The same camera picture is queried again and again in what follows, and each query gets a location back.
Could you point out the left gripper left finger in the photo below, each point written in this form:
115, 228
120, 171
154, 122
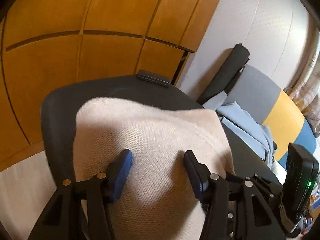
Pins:
117, 173

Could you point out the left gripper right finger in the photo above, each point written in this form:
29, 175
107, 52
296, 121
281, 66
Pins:
197, 174

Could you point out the beige knit sweater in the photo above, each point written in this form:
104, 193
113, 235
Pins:
157, 201

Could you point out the light blue garment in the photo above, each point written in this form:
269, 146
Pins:
257, 137

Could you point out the beige curtain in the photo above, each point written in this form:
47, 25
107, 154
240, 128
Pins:
305, 92

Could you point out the grey yellow blue headboard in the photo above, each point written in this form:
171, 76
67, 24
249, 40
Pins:
270, 106

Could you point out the black rolled mat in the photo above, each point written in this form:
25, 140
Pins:
234, 62

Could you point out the orange wooden wardrobe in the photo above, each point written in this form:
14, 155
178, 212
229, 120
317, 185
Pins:
47, 44

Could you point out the black suitcase handle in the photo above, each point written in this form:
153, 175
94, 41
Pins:
153, 78

